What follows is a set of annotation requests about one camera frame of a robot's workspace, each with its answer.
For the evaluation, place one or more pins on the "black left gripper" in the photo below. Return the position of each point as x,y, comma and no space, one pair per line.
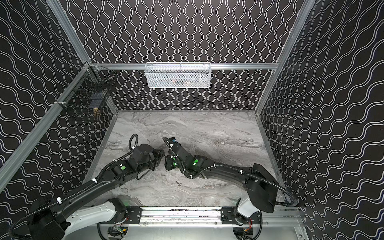
157,157

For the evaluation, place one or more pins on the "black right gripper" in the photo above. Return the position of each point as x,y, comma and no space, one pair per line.
170,163

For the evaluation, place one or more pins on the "black wire wall basket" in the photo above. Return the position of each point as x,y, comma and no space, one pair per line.
93,91

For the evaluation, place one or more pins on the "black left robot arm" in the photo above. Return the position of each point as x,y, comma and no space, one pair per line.
49,219

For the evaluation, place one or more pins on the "brass object in basket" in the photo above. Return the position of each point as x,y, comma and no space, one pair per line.
96,112

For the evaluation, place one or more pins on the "white mesh wall basket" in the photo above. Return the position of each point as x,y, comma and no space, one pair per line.
181,75

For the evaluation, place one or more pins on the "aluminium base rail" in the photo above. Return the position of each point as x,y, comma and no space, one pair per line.
189,217

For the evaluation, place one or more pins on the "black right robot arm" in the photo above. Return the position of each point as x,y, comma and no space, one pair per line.
264,191

